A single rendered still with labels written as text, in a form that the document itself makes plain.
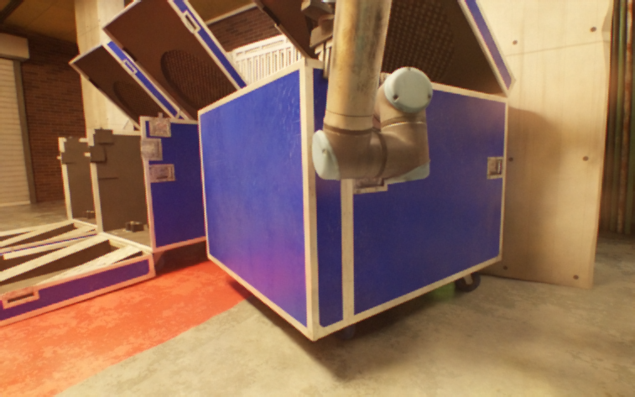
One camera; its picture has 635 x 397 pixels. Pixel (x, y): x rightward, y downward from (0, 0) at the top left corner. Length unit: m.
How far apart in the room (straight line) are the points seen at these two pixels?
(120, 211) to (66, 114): 5.57
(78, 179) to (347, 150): 3.48
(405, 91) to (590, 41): 1.54
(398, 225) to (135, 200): 2.32
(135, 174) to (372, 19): 2.64
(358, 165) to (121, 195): 2.53
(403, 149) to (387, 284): 0.64
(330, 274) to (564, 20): 1.70
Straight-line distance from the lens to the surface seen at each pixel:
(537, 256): 2.09
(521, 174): 2.01
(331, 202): 0.93
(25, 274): 2.59
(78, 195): 3.88
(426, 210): 1.26
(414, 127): 0.64
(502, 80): 1.76
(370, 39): 0.54
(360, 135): 0.56
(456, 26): 1.65
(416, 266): 1.27
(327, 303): 1.00
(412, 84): 0.66
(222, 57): 2.48
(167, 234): 2.15
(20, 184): 7.94
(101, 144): 2.91
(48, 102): 8.30
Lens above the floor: 0.69
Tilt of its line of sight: 7 degrees down
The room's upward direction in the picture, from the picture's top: 1 degrees counter-clockwise
